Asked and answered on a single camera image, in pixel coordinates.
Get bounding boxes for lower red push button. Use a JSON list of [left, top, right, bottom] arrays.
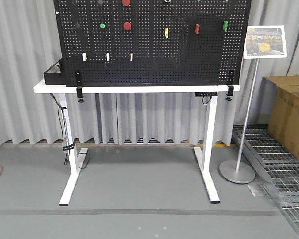
[[123, 22, 132, 30]]

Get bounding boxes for red push button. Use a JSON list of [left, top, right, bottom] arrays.
[[123, 22, 132, 30], [122, 0, 131, 7]]

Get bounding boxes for upper red push button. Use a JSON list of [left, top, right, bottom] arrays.
[[122, 0, 131, 7]]

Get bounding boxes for desk height control panel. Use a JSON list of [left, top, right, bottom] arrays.
[[195, 92, 218, 97]]

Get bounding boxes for left black board clamp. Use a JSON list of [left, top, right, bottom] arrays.
[[74, 71, 86, 103]]

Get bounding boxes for black board clamp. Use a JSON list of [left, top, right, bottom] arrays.
[[225, 70, 235, 102], [74, 71, 86, 103]]

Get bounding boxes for white standing desk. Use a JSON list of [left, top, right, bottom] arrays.
[[33, 79, 241, 206]]

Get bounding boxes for black perforated pegboard panel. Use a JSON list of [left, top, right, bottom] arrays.
[[54, 0, 251, 86]]

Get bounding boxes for right black board clamp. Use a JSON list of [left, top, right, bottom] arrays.
[[225, 70, 235, 102]]

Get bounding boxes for black box on desk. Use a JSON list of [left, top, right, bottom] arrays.
[[44, 58, 66, 85]]

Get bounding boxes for silver sign stand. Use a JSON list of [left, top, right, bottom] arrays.
[[219, 25, 287, 184]]

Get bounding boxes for brown cardboard box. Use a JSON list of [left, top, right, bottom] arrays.
[[264, 75, 299, 159]]

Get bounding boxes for metal floor grating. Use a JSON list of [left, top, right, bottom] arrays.
[[243, 125, 299, 234]]

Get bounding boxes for grey curtain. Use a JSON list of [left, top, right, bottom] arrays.
[[0, 0, 299, 144]]

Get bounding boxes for black desk cables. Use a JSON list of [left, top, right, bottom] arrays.
[[49, 92, 91, 169]]

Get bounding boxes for yellow toggle switch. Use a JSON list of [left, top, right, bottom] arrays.
[[165, 27, 169, 38]]

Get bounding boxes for left white rocker switch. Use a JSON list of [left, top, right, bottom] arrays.
[[82, 53, 87, 61]]

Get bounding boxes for red toggle switch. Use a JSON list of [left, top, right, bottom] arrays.
[[195, 24, 200, 34]]

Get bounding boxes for green toggle switch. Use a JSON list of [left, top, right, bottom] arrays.
[[223, 20, 228, 32]]

